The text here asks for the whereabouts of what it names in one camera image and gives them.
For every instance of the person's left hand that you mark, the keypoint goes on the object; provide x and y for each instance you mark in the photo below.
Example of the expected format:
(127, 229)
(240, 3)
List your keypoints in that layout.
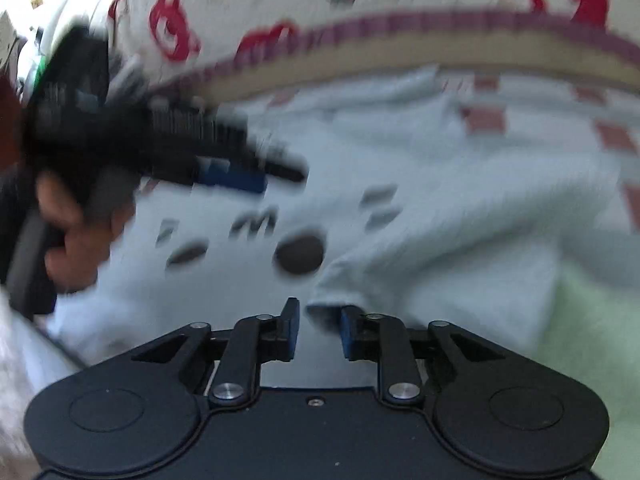
(70, 260)

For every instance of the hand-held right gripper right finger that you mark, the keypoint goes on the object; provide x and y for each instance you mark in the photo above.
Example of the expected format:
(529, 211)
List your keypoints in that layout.
(348, 332)

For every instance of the light grey sweatshirt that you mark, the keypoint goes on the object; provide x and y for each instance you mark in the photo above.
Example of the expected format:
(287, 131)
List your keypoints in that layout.
(450, 210)

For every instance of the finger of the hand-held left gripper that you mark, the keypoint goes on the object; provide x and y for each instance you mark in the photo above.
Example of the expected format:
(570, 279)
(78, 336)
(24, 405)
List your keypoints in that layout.
(235, 175)

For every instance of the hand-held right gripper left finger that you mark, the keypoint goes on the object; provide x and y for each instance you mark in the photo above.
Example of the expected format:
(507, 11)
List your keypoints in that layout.
(291, 330)

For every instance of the light green cloth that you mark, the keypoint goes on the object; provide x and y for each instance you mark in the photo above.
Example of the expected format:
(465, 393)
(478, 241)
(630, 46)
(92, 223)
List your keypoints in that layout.
(600, 335)

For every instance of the pale fuzzy cloth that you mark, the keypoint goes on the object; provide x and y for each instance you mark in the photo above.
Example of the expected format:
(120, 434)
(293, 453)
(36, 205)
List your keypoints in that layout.
(20, 385)

